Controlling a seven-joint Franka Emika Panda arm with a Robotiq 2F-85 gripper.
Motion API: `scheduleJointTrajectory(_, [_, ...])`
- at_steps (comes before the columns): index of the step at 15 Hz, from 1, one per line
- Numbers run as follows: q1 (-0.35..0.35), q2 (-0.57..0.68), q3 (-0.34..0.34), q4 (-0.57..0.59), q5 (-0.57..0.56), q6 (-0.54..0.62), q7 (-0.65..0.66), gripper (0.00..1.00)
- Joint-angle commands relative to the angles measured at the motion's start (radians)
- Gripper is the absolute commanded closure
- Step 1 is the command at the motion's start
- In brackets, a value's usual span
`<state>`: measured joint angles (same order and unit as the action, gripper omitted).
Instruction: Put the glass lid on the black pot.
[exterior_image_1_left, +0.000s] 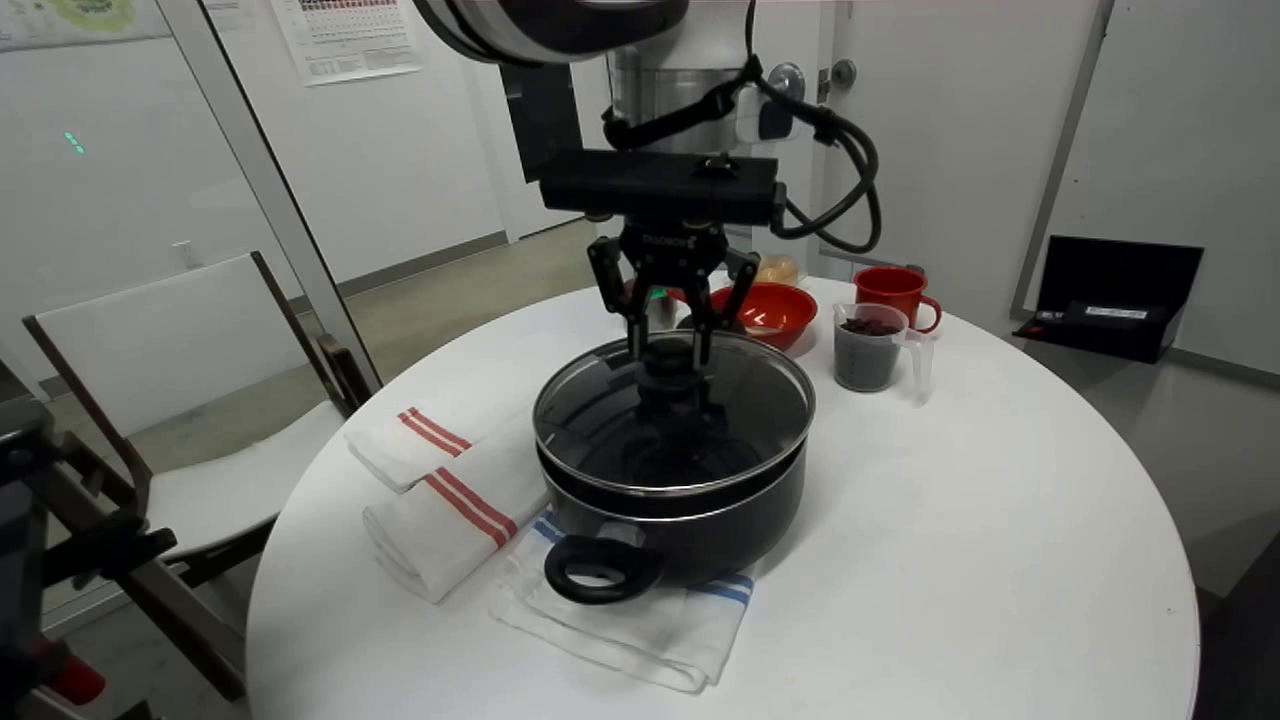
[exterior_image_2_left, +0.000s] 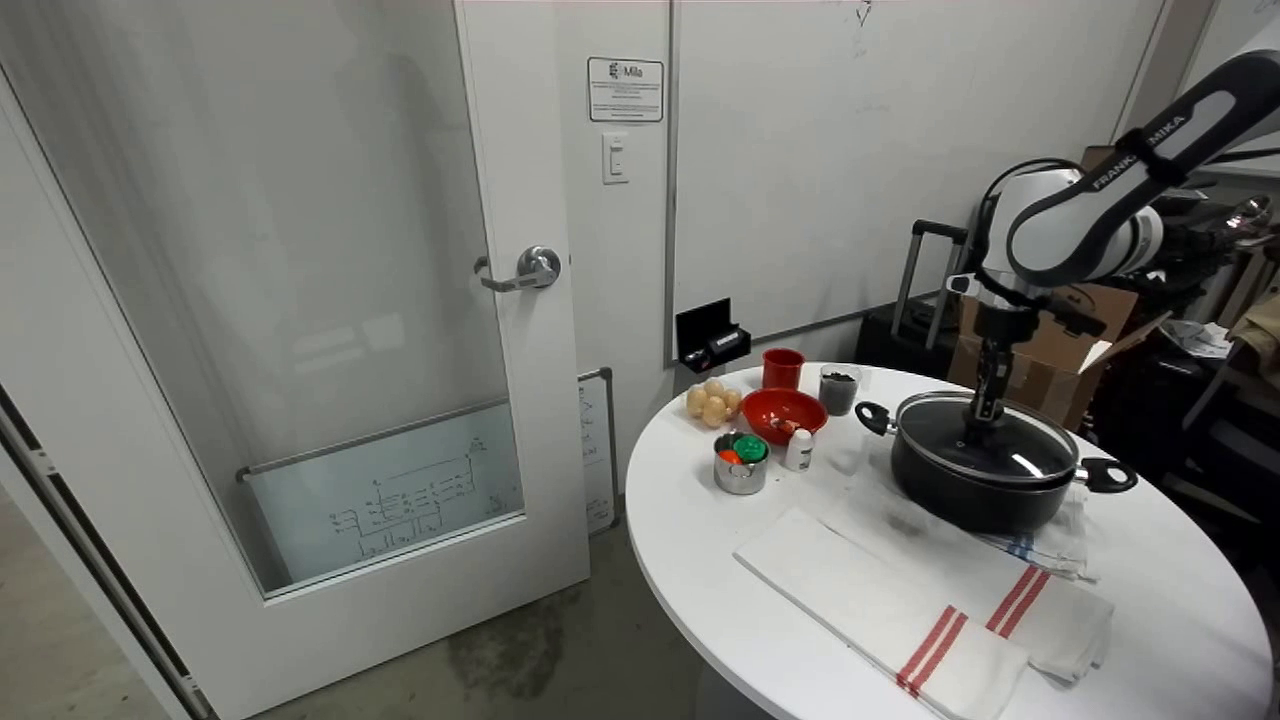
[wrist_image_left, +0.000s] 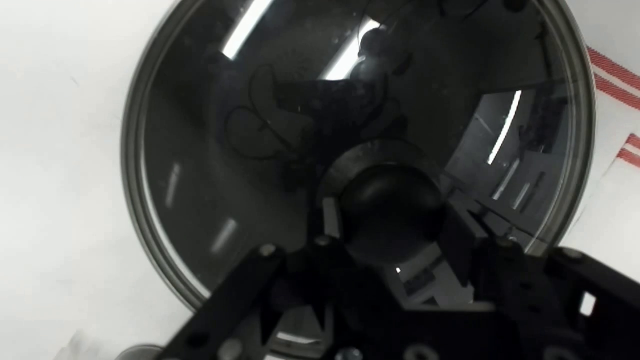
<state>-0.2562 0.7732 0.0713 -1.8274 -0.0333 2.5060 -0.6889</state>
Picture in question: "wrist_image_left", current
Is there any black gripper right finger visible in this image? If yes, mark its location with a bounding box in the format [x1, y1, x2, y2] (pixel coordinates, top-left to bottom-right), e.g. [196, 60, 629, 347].
[435, 199, 640, 360]

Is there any glass lid black knob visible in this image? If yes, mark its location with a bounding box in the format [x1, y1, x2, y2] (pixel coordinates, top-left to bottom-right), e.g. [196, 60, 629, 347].
[117, 0, 597, 360]

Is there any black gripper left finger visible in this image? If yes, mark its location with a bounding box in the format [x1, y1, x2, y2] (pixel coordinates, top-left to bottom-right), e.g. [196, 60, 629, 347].
[155, 199, 402, 360]

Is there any black pot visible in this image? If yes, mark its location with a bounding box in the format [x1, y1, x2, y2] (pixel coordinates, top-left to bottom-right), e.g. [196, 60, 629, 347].
[112, 0, 597, 360]

